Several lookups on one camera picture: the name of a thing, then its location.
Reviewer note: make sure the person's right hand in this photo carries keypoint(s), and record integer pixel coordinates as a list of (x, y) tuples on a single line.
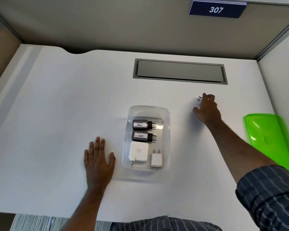
[(209, 111)]

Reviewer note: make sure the person's left hand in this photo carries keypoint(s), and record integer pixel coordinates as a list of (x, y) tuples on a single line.
[(98, 168)]

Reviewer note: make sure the person's right thumb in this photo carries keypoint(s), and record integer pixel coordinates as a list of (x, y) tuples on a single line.
[(197, 111)]

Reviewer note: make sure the person's left little finger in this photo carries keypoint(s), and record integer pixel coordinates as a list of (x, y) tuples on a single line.
[(86, 158)]

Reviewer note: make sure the person's left thumb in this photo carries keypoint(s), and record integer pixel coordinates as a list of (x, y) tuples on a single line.
[(112, 159)]

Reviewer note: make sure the person's left middle finger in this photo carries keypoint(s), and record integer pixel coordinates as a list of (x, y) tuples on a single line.
[(97, 146)]

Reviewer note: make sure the white plug charger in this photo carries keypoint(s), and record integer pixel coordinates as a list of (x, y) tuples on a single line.
[(199, 100)]

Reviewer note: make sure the person's left forearm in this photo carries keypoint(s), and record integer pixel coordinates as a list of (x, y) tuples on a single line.
[(86, 209)]

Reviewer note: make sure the person's right forearm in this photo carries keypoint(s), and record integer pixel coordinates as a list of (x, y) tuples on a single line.
[(240, 151)]

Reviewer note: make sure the large white power adapter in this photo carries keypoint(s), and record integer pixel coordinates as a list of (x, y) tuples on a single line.
[(139, 150)]

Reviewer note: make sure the black charger with white label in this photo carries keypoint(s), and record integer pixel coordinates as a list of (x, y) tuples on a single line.
[(141, 125), (140, 136)]

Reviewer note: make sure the small white flat charger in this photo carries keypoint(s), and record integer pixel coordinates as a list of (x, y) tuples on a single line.
[(156, 159)]

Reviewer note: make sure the clear plastic container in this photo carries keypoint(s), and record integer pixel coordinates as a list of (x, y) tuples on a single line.
[(147, 113)]

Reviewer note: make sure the green plastic lid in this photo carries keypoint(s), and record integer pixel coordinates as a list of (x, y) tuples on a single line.
[(269, 137)]

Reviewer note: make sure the dark blue number sign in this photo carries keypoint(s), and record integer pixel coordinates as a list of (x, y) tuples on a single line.
[(216, 9)]

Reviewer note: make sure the dark striped shirt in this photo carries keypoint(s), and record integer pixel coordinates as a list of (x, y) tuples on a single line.
[(267, 202)]

